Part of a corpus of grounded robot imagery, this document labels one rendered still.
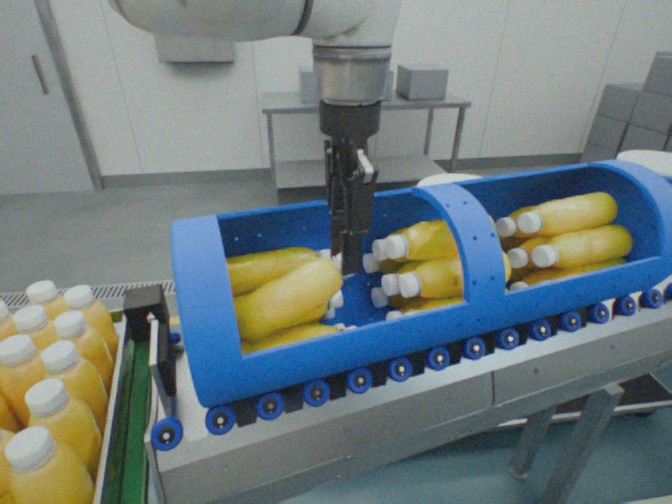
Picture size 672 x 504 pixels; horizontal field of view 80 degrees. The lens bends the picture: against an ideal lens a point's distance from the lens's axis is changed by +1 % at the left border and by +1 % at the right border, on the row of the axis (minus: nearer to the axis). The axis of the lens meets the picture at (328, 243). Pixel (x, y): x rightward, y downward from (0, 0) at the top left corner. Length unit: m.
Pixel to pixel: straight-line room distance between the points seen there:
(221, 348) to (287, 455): 0.27
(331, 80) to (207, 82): 3.53
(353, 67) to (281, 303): 0.32
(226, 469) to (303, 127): 3.57
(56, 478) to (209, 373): 0.19
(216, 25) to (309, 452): 0.62
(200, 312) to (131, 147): 3.79
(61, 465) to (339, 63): 0.53
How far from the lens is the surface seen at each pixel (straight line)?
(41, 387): 0.63
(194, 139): 4.11
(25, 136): 4.51
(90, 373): 0.69
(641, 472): 2.08
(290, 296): 0.57
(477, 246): 0.64
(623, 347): 1.09
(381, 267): 0.80
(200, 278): 0.52
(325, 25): 0.44
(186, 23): 0.39
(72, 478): 0.60
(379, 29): 0.46
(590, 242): 0.88
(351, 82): 0.46
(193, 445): 0.70
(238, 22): 0.40
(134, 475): 0.75
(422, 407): 0.79
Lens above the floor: 1.49
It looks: 30 degrees down
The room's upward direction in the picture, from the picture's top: straight up
